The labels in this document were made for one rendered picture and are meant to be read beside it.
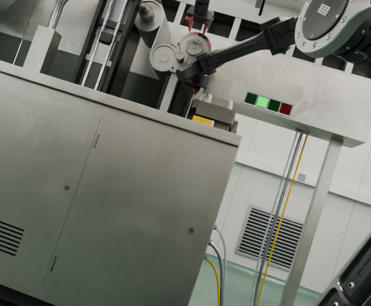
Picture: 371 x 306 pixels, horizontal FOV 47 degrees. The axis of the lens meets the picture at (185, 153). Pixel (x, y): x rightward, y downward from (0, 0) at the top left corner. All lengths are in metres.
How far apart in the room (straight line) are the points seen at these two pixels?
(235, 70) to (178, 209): 0.94
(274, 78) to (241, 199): 2.41
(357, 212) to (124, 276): 3.38
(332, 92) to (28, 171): 1.47
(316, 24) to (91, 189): 1.00
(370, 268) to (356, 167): 4.07
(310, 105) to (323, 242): 2.56
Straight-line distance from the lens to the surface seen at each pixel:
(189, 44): 1.92
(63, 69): 2.41
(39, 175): 1.71
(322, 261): 4.63
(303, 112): 2.22
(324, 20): 1.01
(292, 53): 2.30
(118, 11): 1.95
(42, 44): 2.19
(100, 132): 1.64
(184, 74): 1.70
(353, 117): 2.27
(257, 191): 4.49
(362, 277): 0.64
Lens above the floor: 0.68
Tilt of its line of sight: 4 degrees up
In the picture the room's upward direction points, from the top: 18 degrees clockwise
